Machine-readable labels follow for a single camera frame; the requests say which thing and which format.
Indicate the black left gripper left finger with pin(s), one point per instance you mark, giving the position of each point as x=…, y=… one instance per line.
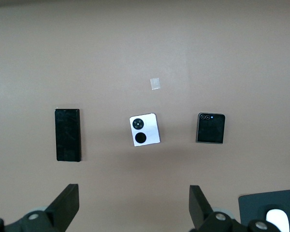
x=62, y=207

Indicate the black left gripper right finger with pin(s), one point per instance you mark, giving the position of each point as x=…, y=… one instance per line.
x=200, y=210

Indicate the tall black slab phone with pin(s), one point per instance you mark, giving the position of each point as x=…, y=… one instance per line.
x=68, y=135

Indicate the dark flip phone twin lenses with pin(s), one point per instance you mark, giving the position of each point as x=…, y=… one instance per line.
x=210, y=131

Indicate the white flip phone round lenses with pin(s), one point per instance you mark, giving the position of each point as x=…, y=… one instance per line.
x=149, y=133

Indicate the black mouse pad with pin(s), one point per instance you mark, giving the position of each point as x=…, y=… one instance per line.
x=253, y=205

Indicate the white computer mouse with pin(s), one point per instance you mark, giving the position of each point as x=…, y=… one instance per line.
x=278, y=217

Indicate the small clear tape piece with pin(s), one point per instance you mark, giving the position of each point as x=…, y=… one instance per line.
x=155, y=83

